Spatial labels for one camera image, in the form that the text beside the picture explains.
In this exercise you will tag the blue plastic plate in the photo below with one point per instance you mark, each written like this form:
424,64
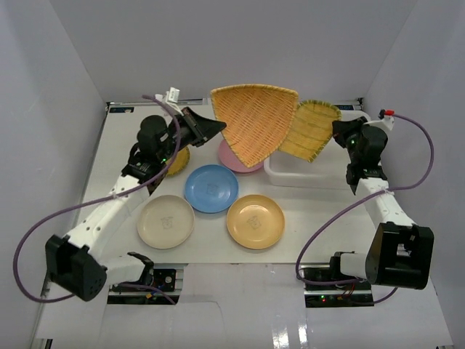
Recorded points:
211,188

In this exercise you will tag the cream plastic plate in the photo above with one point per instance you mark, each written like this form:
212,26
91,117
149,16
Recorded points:
166,222

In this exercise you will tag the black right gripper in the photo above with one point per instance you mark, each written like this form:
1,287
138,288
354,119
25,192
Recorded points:
342,129

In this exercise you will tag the yellow fan-shaped bamboo basket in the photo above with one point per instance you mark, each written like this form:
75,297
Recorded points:
311,129

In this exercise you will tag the white plastic bin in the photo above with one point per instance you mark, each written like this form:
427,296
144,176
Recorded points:
327,171

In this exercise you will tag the pink plastic plate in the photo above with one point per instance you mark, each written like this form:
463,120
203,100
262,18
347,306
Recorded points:
232,162

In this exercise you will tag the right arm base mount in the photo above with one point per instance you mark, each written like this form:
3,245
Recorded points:
333,296

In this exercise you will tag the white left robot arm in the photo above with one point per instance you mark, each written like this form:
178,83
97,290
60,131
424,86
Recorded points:
74,260

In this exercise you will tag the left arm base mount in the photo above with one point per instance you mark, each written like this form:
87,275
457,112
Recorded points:
168,280

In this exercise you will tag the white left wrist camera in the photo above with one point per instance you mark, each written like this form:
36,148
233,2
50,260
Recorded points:
170,98

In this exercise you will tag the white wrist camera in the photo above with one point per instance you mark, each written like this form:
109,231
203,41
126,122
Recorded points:
385,121
170,98

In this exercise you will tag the orange triangular bamboo basket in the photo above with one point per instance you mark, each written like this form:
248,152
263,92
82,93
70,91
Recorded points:
258,118

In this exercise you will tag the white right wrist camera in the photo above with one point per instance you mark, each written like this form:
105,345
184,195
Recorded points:
385,121

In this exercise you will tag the round green-rimmed bamboo tray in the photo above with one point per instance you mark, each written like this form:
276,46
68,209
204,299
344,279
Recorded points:
181,161

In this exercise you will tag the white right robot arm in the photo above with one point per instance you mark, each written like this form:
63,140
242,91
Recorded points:
401,251

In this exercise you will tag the orange-yellow plastic plate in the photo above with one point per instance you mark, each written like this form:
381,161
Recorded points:
255,222

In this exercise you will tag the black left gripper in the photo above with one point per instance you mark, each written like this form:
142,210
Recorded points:
192,129

